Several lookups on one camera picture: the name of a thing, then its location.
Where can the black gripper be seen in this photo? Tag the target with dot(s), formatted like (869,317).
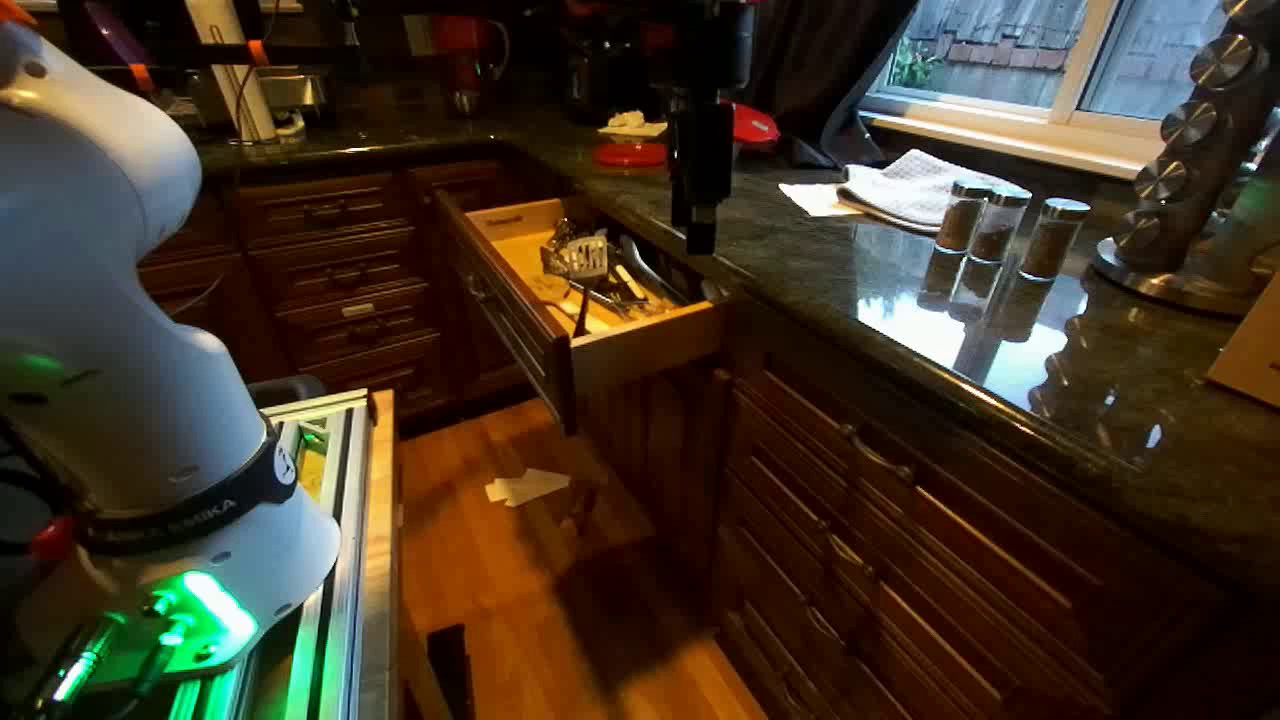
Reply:
(700,147)

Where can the glass spice jar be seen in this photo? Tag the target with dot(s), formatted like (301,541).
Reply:
(1052,243)
(1002,227)
(956,220)

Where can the white paper scrap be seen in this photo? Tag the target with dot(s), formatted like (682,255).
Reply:
(525,491)

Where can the dark wooden louvred cabinet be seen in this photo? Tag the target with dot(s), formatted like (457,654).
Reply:
(905,561)

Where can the window with pale frame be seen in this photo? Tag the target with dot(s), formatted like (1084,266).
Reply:
(1015,65)

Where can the dark curtain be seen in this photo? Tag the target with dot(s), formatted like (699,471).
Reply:
(821,53)

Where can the aluminium robot stand frame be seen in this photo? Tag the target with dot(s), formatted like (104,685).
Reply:
(349,532)

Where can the white paper sheet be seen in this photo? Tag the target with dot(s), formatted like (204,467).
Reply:
(816,201)

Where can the chrome spice rack carousel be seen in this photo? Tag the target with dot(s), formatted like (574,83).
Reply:
(1193,160)

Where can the white crumpled paper towel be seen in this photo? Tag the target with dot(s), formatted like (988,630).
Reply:
(628,127)

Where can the grey folded cloth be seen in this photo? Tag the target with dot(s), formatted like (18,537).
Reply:
(923,187)

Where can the red kitchen appliance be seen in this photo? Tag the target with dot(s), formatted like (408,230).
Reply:
(465,62)

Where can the wooden utensil drawer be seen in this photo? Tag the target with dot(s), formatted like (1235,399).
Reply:
(642,355)

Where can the dark wooden drawer cabinet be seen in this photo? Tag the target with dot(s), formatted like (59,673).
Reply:
(332,266)

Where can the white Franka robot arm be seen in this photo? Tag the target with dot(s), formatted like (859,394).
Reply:
(92,266)

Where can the brown cardboard sheet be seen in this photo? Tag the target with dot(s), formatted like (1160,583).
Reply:
(1254,355)

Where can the flat red lid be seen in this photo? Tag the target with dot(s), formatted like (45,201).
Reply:
(628,157)

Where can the metal whisk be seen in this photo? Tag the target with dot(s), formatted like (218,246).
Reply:
(583,257)

